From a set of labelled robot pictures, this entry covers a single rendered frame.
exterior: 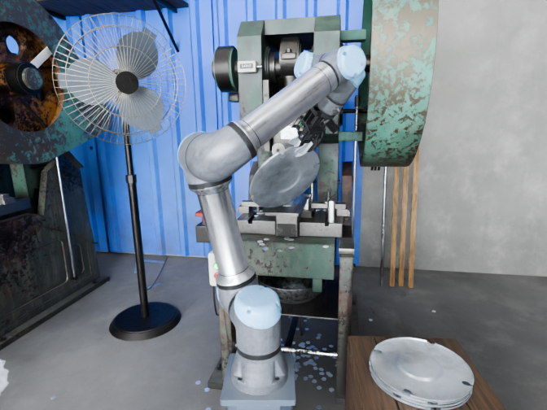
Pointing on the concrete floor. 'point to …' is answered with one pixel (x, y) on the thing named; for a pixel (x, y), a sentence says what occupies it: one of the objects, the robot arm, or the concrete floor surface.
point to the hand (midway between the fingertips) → (298, 152)
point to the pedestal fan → (131, 63)
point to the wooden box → (361, 359)
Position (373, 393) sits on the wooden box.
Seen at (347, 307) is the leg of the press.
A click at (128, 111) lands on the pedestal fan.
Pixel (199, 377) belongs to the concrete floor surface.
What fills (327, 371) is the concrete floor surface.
